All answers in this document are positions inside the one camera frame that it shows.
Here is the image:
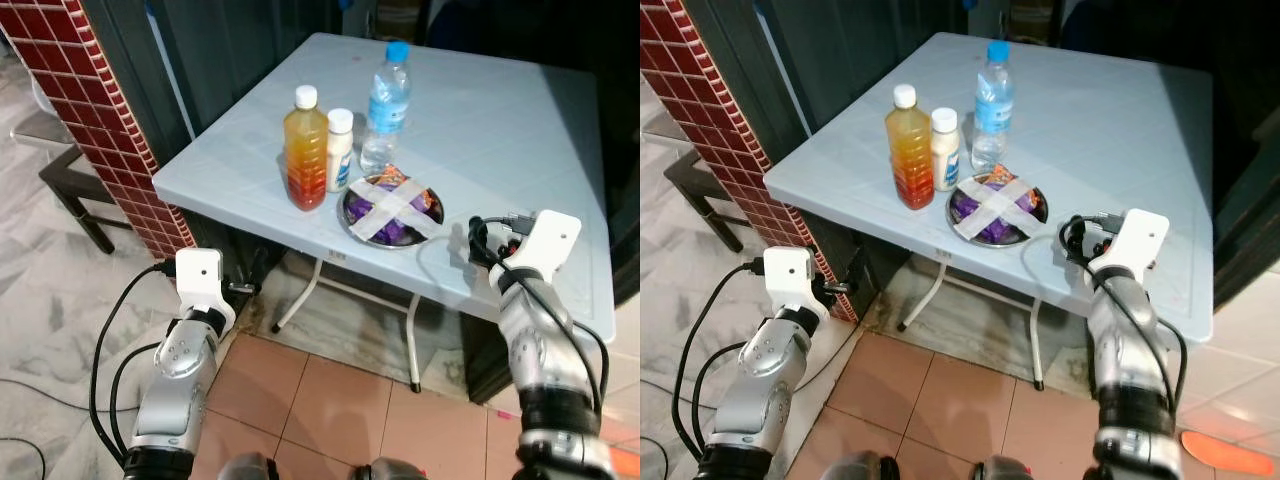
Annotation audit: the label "taped metal bowl purple contents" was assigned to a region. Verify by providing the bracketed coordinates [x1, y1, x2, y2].
[946, 167, 1050, 247]
[338, 166, 445, 250]

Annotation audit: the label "light blue folding table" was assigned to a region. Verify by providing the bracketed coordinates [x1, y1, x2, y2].
[763, 32, 1214, 391]
[152, 33, 618, 393]

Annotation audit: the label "orange juice bottle white cap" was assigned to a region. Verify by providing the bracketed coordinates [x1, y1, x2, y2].
[283, 85, 330, 212]
[885, 84, 935, 211]

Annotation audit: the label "small white sauce bottle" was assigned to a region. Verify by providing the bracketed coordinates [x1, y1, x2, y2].
[930, 107, 961, 193]
[326, 108, 355, 194]

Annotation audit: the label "clear water bottle blue cap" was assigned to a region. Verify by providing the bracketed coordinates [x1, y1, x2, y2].
[970, 40, 1015, 173]
[360, 41, 413, 177]

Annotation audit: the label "grey left robot leg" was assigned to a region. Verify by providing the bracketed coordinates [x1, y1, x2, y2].
[820, 450, 901, 480]
[218, 452, 281, 480]

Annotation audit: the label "grey robot leg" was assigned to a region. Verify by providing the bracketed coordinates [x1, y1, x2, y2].
[970, 455, 1031, 480]
[218, 452, 281, 480]
[820, 450, 901, 480]
[365, 458, 431, 480]

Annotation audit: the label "dark wooden bench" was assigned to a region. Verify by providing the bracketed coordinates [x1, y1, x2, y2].
[663, 148, 736, 229]
[38, 145, 136, 254]

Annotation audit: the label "red tiled pillar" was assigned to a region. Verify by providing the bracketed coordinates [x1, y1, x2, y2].
[0, 0, 196, 261]
[640, 0, 859, 323]

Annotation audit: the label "grey right robot leg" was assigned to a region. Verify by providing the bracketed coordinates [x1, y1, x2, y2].
[365, 458, 431, 480]
[970, 455, 1031, 480]

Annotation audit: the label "dark grey door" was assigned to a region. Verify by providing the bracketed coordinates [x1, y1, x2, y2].
[685, 0, 946, 166]
[80, 0, 346, 166]

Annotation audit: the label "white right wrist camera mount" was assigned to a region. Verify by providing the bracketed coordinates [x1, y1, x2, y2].
[497, 210, 582, 291]
[1088, 208, 1170, 286]

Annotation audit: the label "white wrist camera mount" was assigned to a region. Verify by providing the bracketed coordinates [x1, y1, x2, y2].
[1088, 208, 1170, 286]
[763, 247, 831, 321]
[497, 210, 582, 291]
[175, 249, 237, 323]

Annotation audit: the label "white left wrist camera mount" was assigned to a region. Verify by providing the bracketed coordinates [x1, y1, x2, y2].
[763, 247, 831, 321]
[175, 249, 237, 323]

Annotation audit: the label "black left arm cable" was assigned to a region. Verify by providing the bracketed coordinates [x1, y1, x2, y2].
[692, 340, 751, 451]
[110, 342, 166, 456]
[90, 262, 179, 466]
[673, 260, 769, 461]

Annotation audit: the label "thin black floor cable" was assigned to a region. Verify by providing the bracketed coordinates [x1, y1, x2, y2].
[0, 376, 101, 413]
[640, 378, 701, 403]

